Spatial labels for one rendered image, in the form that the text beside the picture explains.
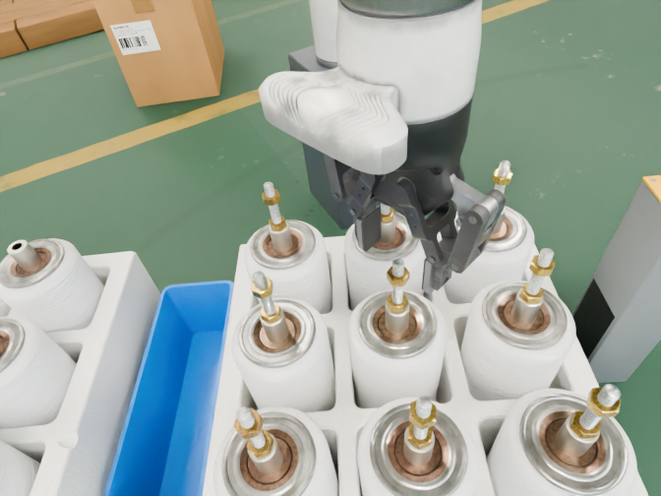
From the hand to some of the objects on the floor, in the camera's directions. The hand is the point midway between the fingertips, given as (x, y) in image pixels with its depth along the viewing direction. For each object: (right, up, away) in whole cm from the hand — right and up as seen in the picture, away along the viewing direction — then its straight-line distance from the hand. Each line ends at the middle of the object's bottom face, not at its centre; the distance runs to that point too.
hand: (400, 253), depth 36 cm
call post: (+32, -16, +30) cm, 46 cm away
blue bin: (-24, -24, +30) cm, 44 cm away
